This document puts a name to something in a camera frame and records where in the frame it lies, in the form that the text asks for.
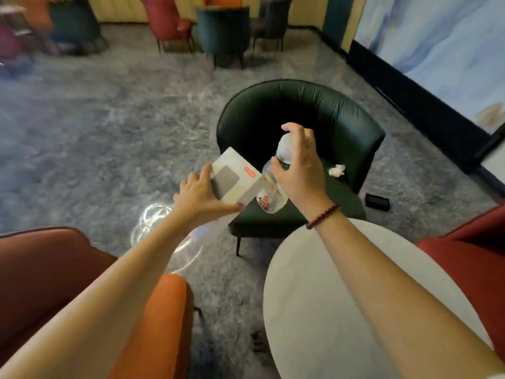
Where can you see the white product box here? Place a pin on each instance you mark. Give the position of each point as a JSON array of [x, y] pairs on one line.
[[236, 169]]

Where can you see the person's left hand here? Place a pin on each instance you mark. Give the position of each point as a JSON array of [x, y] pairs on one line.
[[197, 205]]

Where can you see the dark green armchair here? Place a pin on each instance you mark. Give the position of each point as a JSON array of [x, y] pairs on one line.
[[335, 114]]

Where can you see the orange armchair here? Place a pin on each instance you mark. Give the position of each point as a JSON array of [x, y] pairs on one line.
[[39, 272]]

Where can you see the small black tray box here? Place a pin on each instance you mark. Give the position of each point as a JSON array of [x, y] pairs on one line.
[[377, 202]]

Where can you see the person's right hand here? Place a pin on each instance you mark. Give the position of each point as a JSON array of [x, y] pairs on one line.
[[303, 177]]

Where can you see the framed wall painting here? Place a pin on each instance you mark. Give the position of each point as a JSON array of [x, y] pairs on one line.
[[434, 43]]

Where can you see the white round table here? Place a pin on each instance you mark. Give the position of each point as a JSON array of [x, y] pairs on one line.
[[307, 311]]

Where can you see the green lounge chair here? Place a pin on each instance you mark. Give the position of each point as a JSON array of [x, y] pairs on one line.
[[75, 19]]

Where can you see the clear plastic water bottle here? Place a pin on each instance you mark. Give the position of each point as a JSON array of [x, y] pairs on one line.
[[272, 197]]

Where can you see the dark grey lounge chair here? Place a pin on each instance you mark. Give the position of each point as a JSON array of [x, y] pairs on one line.
[[272, 15]]

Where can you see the tissue green chair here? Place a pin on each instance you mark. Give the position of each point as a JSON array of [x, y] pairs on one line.
[[336, 170]]

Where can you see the person's right forearm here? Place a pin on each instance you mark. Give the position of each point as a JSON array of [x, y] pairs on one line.
[[394, 303]]

